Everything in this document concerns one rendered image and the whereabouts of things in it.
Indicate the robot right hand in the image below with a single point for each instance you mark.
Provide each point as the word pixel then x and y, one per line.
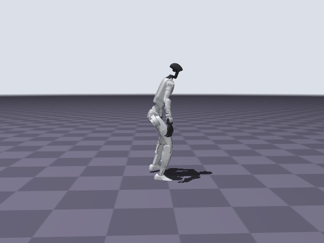
pixel 169 128

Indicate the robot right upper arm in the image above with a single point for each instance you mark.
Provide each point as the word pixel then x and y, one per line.
pixel 169 87

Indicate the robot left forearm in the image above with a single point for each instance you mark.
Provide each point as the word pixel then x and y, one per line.
pixel 160 112

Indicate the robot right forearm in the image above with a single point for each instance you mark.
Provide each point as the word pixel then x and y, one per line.
pixel 167 109

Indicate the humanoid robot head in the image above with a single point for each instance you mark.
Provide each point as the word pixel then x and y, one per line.
pixel 176 68

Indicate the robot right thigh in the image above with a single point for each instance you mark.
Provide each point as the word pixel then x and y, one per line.
pixel 156 120

